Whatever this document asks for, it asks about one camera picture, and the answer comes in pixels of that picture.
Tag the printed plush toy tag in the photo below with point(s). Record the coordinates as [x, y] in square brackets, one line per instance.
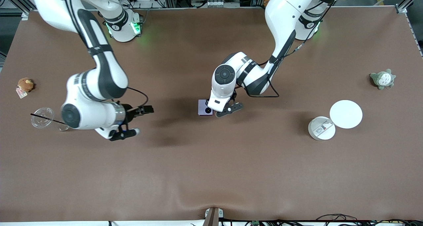
[21, 94]

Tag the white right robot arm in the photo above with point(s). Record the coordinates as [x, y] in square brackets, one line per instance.
[99, 80]

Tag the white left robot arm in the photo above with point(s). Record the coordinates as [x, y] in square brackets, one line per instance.
[281, 14]

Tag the grey totoro plush toy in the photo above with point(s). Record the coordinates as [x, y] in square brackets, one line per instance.
[382, 79]

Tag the brown plush toy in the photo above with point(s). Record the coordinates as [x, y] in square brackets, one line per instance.
[25, 84]

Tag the black drinking straw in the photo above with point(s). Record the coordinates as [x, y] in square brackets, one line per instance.
[43, 117]

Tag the clear plastic cup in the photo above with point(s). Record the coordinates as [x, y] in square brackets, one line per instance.
[42, 118]

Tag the aluminium frame post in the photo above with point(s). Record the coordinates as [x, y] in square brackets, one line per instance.
[23, 16]
[404, 3]

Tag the lavender flip phone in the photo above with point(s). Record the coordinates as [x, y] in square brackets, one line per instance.
[201, 111]

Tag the white round lid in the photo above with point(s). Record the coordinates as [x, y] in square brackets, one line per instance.
[346, 114]

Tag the white round container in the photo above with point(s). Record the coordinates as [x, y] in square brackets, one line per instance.
[319, 131]

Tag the camera mounting post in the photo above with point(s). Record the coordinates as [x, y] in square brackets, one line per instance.
[213, 216]

